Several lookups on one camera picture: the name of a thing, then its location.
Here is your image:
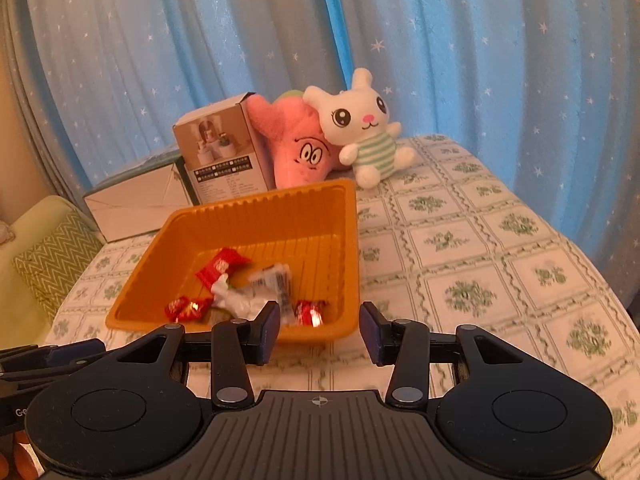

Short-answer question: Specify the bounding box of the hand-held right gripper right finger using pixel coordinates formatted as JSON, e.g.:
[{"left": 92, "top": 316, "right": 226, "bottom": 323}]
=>
[{"left": 360, "top": 301, "right": 547, "bottom": 411}]

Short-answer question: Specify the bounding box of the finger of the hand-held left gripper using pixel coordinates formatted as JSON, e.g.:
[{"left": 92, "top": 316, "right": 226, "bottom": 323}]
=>
[
  {"left": 0, "top": 355, "right": 104, "bottom": 386},
  {"left": 0, "top": 338, "right": 107, "bottom": 364}
]

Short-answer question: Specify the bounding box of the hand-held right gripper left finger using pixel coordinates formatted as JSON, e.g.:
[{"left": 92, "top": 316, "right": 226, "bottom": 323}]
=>
[{"left": 102, "top": 301, "right": 282, "bottom": 411}]

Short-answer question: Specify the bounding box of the small red candy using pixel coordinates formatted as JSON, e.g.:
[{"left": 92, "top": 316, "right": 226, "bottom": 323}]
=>
[
  {"left": 165, "top": 296, "right": 215, "bottom": 323},
  {"left": 295, "top": 300, "right": 328, "bottom": 328}
]

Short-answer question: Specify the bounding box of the clear snack packet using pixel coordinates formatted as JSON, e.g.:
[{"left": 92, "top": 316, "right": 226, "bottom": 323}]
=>
[{"left": 210, "top": 262, "right": 293, "bottom": 326}]

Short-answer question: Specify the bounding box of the red snack packet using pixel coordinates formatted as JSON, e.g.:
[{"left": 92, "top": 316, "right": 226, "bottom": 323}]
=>
[{"left": 194, "top": 247, "right": 253, "bottom": 291}]

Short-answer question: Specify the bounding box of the orange plastic tray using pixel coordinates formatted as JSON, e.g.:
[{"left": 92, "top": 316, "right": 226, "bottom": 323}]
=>
[{"left": 105, "top": 178, "right": 362, "bottom": 346}]

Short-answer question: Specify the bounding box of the person's left hand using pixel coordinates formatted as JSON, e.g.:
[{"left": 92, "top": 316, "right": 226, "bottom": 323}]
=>
[{"left": 0, "top": 432, "right": 43, "bottom": 480}]

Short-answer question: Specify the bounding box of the green sofa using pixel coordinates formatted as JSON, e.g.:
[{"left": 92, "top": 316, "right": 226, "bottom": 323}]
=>
[{"left": 0, "top": 195, "right": 106, "bottom": 356}]

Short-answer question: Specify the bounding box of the green zigzag cushion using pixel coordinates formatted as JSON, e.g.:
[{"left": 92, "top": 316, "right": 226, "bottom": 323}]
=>
[{"left": 12, "top": 207, "right": 106, "bottom": 311}]

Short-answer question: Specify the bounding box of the flat white box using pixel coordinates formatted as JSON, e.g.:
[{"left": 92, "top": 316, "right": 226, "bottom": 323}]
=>
[{"left": 82, "top": 147, "right": 193, "bottom": 245}]

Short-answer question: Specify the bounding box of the printed cardboard product box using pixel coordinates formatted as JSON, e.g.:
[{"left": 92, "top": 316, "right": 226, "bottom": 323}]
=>
[{"left": 172, "top": 92, "right": 278, "bottom": 206}]

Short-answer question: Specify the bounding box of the pink plush toy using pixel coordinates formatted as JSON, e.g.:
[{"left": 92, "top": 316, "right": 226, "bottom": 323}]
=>
[{"left": 245, "top": 95, "right": 341, "bottom": 191}]

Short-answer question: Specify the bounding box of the white bunny plush toy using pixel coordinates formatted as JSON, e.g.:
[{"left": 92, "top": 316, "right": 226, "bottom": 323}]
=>
[{"left": 302, "top": 67, "right": 418, "bottom": 191}]

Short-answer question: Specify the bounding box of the blue star-print curtain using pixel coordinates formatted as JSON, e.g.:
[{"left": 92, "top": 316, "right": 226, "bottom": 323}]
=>
[{"left": 0, "top": 0, "right": 640, "bottom": 311}]

